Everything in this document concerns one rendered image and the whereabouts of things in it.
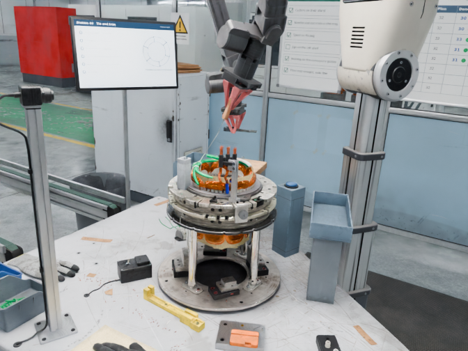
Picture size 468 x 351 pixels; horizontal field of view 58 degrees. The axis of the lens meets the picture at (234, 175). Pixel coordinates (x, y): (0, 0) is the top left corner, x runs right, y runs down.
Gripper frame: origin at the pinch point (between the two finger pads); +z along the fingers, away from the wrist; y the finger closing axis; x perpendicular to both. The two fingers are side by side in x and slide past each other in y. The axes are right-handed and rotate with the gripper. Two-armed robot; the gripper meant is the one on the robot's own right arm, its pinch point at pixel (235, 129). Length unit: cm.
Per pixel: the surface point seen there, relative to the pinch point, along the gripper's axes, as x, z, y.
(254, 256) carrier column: 21, 26, 41
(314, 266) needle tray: 38, 28, 37
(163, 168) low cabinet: -126, 83, -152
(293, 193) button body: 25.8, 16.5, 13.5
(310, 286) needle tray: 37, 35, 37
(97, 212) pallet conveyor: -68, 43, 1
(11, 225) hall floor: -219, 112, -70
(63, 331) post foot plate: -18, 34, 78
